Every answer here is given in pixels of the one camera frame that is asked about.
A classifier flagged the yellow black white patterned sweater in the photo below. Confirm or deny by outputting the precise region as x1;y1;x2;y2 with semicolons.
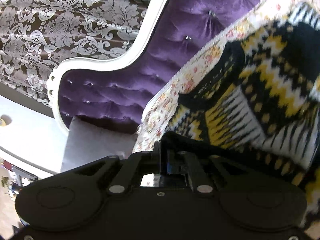
166;2;319;229

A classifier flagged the grey pillow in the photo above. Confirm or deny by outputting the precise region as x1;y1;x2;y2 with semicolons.
61;117;137;172

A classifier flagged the purple tufted velvet headboard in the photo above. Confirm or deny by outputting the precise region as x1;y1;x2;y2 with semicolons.
48;0;260;134

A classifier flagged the brown silver damask curtain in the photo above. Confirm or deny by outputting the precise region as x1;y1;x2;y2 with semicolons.
0;0;150;105

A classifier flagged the floral quilted bedspread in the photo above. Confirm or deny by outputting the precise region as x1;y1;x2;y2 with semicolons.
133;0;319;152

